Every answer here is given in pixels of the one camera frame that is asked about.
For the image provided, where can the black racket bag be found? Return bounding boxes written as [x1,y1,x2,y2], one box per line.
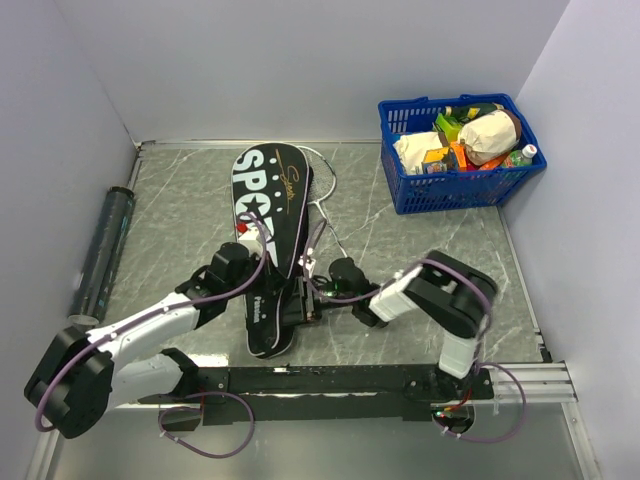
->
[231,142,313,359]

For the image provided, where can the blue plastic basket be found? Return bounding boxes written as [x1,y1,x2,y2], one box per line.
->
[378,93,547,215]

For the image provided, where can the black shuttlecock tube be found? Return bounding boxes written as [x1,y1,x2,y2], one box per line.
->
[68,186,135,331]

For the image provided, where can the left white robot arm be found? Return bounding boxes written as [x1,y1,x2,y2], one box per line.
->
[24,242,271,439]

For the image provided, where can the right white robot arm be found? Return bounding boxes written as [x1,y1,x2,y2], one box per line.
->
[300,250,499,398]

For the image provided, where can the yellow blue snack box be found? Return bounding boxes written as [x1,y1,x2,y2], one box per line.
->
[421,147,451,174]

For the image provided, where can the orange snack box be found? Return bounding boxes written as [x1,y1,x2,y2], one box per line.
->
[450,142,509,172]

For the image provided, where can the green snack box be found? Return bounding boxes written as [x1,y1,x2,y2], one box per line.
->
[434,113,462,143]

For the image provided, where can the beige paper bag roll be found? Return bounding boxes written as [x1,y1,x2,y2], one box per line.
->
[458,110,522,167]

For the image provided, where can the dark green bottle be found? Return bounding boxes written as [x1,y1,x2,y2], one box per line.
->
[442,102,504,124]

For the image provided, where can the green plastic bottle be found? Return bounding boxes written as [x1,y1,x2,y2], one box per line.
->
[501,144,538,168]

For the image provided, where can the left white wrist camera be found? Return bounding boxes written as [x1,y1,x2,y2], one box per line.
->
[236,222,270,257]

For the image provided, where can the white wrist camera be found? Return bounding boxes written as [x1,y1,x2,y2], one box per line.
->
[298,247,316,278]
[236,222,270,257]

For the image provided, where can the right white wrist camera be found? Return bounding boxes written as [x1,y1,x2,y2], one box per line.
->
[298,247,316,278]

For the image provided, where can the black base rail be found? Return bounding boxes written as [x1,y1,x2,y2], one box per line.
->
[140,364,494,426]

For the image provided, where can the purple cable under rail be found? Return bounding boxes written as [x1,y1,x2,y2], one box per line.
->
[157,390,257,459]

